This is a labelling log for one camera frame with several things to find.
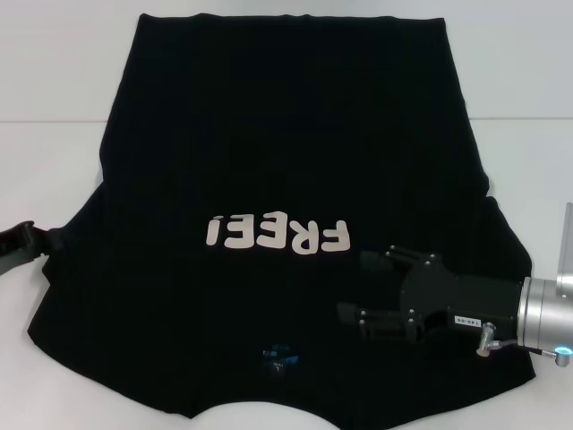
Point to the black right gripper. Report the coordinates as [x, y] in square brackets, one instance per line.
[441, 298]

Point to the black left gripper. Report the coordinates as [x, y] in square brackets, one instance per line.
[15, 244]

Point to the black shirt with FREE print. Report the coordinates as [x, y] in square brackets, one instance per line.
[286, 134]

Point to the silver plug connector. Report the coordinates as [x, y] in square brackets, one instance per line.
[485, 339]

